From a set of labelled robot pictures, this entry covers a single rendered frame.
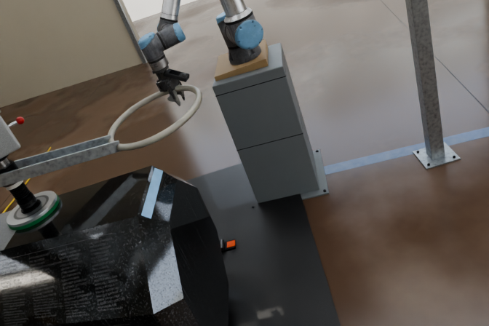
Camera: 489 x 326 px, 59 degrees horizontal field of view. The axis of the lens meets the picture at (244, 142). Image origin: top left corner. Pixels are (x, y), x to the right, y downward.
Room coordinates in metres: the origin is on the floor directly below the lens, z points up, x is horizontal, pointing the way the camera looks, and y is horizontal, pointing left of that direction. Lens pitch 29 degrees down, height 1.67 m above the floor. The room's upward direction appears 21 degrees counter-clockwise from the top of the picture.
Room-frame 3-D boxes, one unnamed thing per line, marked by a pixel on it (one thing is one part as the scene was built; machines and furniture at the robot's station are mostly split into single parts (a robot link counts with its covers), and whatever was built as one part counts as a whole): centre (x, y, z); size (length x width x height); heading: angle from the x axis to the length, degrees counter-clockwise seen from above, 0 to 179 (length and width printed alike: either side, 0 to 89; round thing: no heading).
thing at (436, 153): (2.06, -1.04, 0.54); 0.20 x 0.20 x 1.09; 84
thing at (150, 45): (2.12, 0.26, 1.18); 0.10 x 0.09 x 0.12; 100
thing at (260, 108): (2.38, -0.18, 0.43); 0.50 x 0.50 x 0.85; 77
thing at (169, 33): (2.15, 0.15, 1.20); 0.12 x 0.12 x 0.09; 10
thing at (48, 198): (1.63, 0.93, 0.85); 0.21 x 0.21 x 0.01
